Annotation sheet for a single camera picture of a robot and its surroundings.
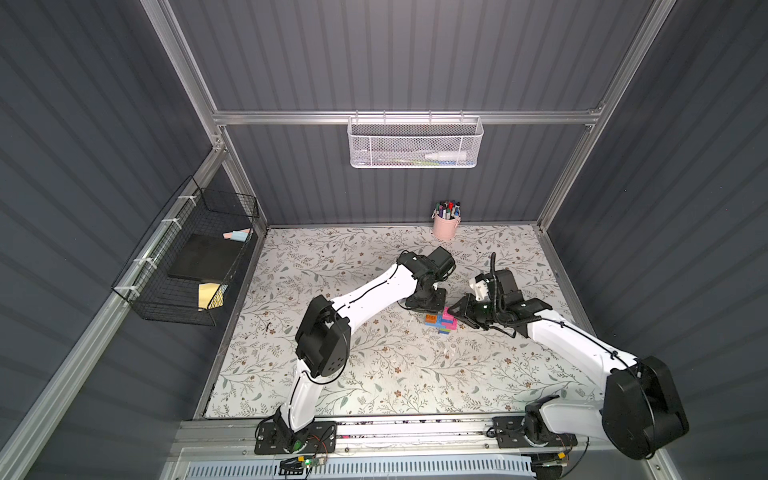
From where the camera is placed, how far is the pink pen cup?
1111mm

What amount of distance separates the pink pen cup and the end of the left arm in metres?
0.40

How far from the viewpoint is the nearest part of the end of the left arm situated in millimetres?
622
